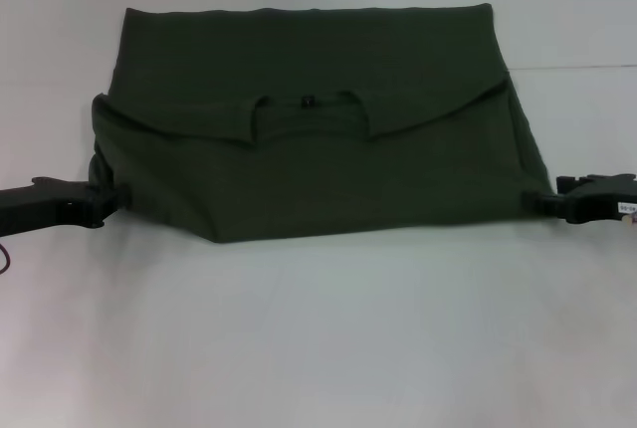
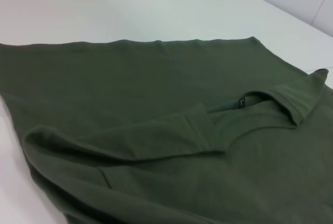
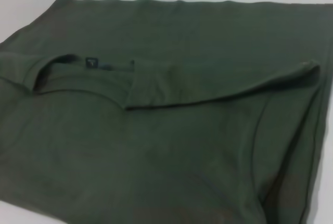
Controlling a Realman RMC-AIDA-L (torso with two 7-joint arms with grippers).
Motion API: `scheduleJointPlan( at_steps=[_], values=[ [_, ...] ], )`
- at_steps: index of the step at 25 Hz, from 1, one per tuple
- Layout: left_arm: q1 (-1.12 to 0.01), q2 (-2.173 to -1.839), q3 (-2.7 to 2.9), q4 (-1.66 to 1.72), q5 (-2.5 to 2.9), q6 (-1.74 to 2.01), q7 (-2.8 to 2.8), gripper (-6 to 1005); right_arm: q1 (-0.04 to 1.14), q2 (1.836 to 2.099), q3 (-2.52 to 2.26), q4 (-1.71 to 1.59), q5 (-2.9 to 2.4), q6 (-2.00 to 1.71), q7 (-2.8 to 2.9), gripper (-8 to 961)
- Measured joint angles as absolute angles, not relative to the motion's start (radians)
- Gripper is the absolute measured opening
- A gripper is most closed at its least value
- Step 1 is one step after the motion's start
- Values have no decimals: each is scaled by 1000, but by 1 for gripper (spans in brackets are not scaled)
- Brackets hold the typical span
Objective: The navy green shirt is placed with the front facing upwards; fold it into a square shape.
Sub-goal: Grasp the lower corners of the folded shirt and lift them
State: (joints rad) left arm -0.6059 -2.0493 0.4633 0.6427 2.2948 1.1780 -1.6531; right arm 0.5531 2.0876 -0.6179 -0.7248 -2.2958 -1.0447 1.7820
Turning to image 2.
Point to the dark green printed t-shirt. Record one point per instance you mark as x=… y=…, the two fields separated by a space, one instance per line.
x=156 y=130

